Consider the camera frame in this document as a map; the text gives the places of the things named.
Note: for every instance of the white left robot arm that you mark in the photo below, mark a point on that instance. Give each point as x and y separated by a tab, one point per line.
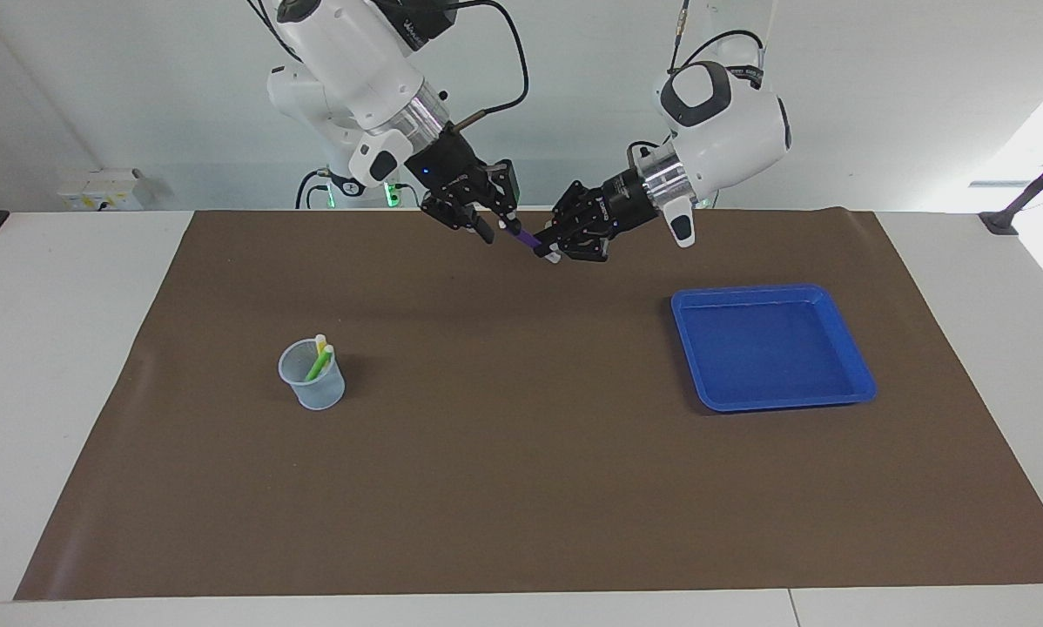
730	122

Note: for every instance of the black angled stand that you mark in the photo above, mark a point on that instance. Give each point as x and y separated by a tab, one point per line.
1000	222

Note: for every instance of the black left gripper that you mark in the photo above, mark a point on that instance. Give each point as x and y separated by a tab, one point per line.
628	205

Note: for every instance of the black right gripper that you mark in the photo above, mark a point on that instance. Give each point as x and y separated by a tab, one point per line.
450	167

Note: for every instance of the green highlighter pen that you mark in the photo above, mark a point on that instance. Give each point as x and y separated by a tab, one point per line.
319	364

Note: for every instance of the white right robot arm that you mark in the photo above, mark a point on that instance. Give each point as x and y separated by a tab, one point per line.
356	52

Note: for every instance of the translucent plastic cup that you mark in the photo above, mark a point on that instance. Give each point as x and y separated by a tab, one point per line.
319	396

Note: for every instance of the blue plastic tray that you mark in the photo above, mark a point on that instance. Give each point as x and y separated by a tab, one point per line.
774	348

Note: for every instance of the brown table mat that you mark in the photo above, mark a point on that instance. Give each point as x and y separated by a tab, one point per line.
521	479

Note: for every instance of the white wall socket box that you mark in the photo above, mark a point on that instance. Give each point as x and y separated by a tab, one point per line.
104	190

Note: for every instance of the purple highlighter pen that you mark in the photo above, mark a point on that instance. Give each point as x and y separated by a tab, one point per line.
528	239

